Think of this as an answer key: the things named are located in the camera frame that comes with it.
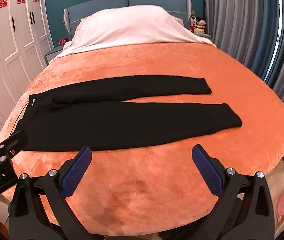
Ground black pants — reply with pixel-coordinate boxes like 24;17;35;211
16;75;242;152

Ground grey nightstand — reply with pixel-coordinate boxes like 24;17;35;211
44;46;63;65

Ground white wardrobe with red decals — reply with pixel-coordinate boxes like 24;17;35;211
0;0;53;131

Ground white pink pillow cover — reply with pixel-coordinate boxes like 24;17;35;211
57;5;215;58

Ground red dressed doll pair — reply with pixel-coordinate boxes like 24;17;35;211
190;15;206;35

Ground blue upholstered headboard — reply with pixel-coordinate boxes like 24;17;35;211
63;0;192;40

